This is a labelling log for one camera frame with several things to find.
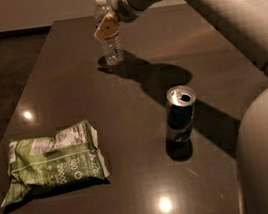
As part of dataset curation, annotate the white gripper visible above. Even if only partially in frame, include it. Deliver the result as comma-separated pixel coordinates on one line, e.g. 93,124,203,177
93,0,161,41

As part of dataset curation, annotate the clear plastic water bottle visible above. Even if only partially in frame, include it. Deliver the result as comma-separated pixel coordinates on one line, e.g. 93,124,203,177
94,0,124,66

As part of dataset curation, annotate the redbull can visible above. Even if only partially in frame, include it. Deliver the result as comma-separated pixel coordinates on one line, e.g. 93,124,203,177
166,85,197,148

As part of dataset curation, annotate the green chip bag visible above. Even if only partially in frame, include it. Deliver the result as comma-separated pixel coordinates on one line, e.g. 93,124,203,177
1,120,110,208

